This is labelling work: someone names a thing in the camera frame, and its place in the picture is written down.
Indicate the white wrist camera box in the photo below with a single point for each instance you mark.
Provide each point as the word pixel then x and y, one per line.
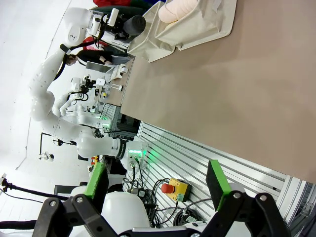
pixel 113 17

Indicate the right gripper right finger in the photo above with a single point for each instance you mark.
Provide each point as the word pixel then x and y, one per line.
pixel 219 182

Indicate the person in black top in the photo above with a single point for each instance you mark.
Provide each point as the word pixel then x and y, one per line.
pixel 91 56

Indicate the red fabric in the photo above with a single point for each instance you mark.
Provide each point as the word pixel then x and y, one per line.
pixel 111 3

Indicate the cream fabric basket with label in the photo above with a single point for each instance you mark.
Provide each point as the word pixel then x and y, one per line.
pixel 205 29

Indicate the yellow emergency stop box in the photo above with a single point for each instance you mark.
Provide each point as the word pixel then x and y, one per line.
pixel 179 188

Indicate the aluminium table frame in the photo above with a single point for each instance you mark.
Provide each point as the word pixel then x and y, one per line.
pixel 301 197

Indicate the grey towel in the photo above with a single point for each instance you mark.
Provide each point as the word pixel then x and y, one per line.
pixel 135 23

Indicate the yellow towel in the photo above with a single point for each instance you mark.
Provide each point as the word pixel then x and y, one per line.
pixel 172 11

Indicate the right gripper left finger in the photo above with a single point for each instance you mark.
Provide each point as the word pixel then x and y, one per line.
pixel 93 182

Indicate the white neighbouring robot arm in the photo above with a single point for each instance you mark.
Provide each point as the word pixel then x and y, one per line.
pixel 74 84

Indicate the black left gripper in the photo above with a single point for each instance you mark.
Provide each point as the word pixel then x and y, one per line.
pixel 119 28

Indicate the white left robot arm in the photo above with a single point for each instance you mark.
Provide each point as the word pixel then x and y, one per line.
pixel 42 81

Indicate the aluminium slotted mounting panel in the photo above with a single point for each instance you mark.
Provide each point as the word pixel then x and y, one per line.
pixel 187 158

